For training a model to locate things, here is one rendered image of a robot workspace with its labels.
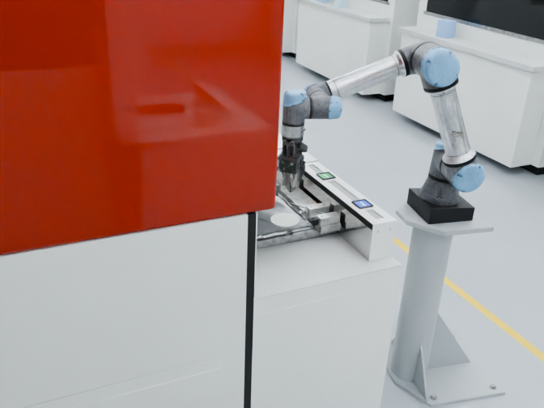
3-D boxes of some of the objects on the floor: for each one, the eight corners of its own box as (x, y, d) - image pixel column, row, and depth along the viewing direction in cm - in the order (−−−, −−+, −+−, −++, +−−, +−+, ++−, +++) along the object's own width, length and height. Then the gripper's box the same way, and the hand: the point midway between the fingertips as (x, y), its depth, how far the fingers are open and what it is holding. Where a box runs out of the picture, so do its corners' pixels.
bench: (512, 181, 481) (577, -100, 393) (384, 115, 627) (410, -101, 539) (606, 164, 523) (684, -94, 436) (465, 106, 669) (503, -96, 581)
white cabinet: (226, 498, 213) (227, 307, 178) (155, 337, 291) (146, 181, 256) (378, 442, 238) (406, 265, 203) (275, 308, 316) (282, 163, 281)
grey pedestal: (454, 333, 303) (486, 183, 267) (505, 394, 265) (550, 230, 229) (359, 346, 291) (378, 191, 255) (397, 413, 253) (427, 242, 217)
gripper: (274, 138, 199) (272, 197, 209) (300, 142, 197) (297, 201, 206) (282, 130, 207) (280, 187, 216) (308, 134, 204) (304, 192, 213)
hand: (291, 188), depth 213 cm, fingers closed
